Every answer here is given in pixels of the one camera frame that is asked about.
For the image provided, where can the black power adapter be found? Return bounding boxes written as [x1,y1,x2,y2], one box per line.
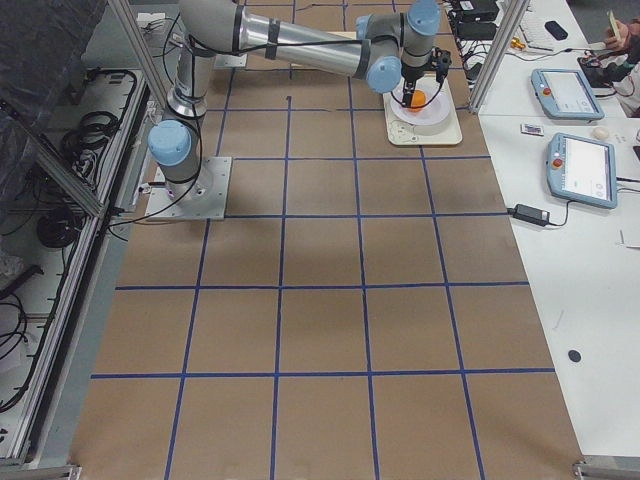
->
[512,204,550,227]

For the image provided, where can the orange fruit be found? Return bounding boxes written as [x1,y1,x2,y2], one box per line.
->
[409,89,427,111]

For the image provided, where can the person hand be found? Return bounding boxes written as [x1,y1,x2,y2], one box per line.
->
[604,18,639,52]

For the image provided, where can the black round disc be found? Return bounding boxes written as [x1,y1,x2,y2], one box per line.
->
[568,349,582,363]

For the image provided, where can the white round plate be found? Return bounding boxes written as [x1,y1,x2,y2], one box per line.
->
[390,83,451,135]

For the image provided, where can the far blue teach pendant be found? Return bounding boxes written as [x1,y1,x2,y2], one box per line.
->
[530,69,605,121]

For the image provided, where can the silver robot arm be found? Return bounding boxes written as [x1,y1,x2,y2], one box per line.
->
[164,1,451,124]

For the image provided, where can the aluminium frame post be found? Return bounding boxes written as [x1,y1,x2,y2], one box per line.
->
[469,0,530,114]

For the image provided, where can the blue teach pendant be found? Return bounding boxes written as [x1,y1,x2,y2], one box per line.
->
[546,133,618,209]
[530,69,605,121]

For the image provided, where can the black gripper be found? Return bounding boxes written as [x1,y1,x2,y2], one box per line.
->
[402,65,425,107]

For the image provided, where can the gold cylinder tool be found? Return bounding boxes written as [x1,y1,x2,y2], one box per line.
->
[510,37,527,51]

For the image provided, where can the small card packet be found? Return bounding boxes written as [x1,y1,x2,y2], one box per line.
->
[520,123,544,137]

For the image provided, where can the cream bear tray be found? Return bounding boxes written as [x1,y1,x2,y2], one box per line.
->
[383,75,462,146]

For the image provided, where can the white keyboard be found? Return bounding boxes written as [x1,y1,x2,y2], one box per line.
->
[520,12,555,51]

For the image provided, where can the square arm base plate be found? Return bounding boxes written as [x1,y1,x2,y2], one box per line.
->
[145,157,232,221]

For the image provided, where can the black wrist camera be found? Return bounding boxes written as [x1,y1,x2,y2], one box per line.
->
[433,47,451,85]

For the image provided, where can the black power brick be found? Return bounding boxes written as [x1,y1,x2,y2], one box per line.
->
[455,22,497,41]

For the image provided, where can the near blue teach pendant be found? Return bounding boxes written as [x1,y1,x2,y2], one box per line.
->
[546,133,618,209]

